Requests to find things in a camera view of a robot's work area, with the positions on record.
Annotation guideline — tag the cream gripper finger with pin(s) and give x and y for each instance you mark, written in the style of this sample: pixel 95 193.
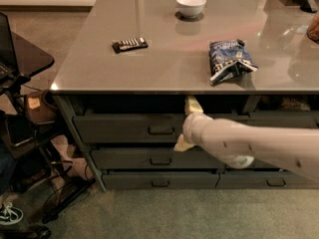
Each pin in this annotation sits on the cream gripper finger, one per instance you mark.
pixel 182 144
pixel 192 105

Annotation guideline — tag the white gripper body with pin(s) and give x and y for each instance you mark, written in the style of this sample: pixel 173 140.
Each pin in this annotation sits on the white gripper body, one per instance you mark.
pixel 191 128

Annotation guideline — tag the grey drawer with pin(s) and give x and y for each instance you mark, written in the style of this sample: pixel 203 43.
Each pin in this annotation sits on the grey drawer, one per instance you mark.
pixel 129 128
pixel 284 119
pixel 265 180
pixel 160 180
pixel 150 158
pixel 252 164

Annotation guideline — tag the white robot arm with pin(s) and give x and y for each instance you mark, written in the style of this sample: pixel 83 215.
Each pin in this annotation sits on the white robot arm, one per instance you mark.
pixel 238 145

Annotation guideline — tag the blue chip bag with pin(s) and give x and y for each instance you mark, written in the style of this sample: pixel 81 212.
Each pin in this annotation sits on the blue chip bag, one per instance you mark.
pixel 229 59

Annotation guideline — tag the black candy bar wrapper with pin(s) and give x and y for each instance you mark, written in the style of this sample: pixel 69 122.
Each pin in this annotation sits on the black candy bar wrapper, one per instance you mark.
pixel 129 44

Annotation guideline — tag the white ceramic bowl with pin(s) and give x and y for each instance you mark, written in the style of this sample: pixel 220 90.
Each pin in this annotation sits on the white ceramic bowl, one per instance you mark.
pixel 190 8

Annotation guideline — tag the brown object at right edge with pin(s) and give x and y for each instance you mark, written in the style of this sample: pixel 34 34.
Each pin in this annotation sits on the brown object at right edge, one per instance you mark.
pixel 313 29

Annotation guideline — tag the brown cardboard box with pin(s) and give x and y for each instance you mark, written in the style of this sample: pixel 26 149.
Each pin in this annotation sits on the brown cardboard box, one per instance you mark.
pixel 40 107

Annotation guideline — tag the black side table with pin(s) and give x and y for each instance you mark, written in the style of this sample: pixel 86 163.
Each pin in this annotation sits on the black side table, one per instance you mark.
pixel 21 136

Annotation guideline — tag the black laptop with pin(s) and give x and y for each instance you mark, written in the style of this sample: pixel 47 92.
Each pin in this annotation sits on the black laptop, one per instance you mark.
pixel 8 62

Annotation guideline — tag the grey drawer cabinet frame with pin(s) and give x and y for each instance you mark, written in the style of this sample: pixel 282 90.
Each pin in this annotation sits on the grey drawer cabinet frame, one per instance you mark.
pixel 231 106

